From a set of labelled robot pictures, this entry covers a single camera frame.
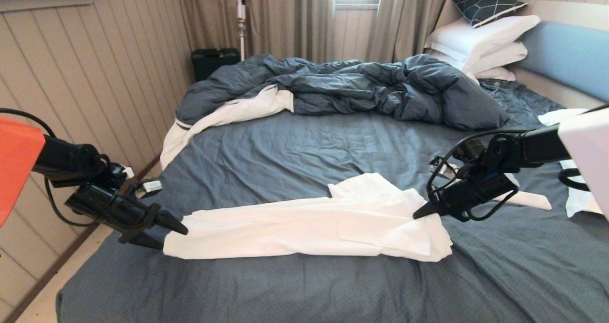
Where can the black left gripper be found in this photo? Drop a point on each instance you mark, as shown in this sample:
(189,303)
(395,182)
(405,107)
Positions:
(109,209)

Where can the flat white stacked pillow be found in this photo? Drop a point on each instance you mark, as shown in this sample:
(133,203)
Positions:
(497,73)

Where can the black hard case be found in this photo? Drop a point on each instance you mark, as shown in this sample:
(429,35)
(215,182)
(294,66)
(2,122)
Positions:
(214,62)

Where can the narrow beige curtain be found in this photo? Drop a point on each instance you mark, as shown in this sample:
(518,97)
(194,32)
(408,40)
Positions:
(404,21)

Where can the beige headboard frame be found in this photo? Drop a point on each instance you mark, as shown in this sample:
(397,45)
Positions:
(571,13)

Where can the white flat remote control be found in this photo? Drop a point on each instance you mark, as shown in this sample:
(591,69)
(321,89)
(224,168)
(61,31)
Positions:
(528,200)

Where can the dark geometric patterned cushion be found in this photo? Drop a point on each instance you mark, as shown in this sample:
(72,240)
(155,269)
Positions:
(483,3)

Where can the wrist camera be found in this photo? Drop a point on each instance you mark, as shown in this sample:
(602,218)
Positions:
(153,186)
(447,171)

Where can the dark blue crumpled duvet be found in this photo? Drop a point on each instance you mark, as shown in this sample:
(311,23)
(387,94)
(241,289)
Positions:
(357,87)

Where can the wide beige curtain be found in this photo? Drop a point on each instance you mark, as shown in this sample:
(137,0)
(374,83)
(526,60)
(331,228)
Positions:
(285,21)

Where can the white loose pillow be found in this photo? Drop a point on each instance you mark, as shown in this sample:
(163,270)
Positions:
(578,201)

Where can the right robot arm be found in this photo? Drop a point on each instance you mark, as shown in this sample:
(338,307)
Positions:
(533,144)

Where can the white T-shirt with blue print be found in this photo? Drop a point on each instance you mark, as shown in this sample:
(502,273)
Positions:
(285,228)

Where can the blue padded headboard cushion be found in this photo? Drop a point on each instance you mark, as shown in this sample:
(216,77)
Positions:
(566,54)

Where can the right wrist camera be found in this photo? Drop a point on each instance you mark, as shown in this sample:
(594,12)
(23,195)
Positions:
(447,171)

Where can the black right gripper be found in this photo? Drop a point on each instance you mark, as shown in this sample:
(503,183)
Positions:
(476,194)

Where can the large white stacked pillow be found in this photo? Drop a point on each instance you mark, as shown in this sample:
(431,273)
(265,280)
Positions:
(478,36)

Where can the white stick vacuum cleaner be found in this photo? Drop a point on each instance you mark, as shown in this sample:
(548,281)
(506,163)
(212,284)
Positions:
(241,25)

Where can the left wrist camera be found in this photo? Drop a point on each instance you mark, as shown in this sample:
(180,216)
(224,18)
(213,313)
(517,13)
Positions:
(153,186)

